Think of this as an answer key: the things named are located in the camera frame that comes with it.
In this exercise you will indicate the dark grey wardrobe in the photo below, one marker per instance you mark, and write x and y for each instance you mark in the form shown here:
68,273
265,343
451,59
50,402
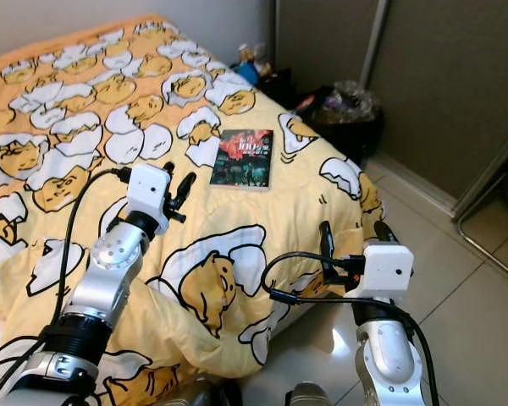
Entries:
449,76

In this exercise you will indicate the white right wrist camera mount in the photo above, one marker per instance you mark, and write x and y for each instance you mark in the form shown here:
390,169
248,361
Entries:
389,269

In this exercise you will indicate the dark red cover book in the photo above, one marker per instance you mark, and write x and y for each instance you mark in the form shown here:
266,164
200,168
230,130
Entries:
241,159

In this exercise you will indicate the black trash bin with bag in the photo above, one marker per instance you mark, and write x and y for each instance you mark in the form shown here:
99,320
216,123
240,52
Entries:
343,127

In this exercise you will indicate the silver metal rack frame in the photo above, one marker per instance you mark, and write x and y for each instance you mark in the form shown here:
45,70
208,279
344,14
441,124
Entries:
487,211

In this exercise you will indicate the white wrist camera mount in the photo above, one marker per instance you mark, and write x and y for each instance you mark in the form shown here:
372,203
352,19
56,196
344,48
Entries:
389,269
148,194

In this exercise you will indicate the small blue toy figure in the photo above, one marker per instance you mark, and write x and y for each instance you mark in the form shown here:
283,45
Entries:
252,63

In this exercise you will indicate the yellow cartoon print blanket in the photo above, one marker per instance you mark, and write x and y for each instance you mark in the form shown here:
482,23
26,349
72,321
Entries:
118,110

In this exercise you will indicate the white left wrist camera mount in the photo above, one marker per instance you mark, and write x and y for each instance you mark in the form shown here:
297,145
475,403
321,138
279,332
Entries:
148,194

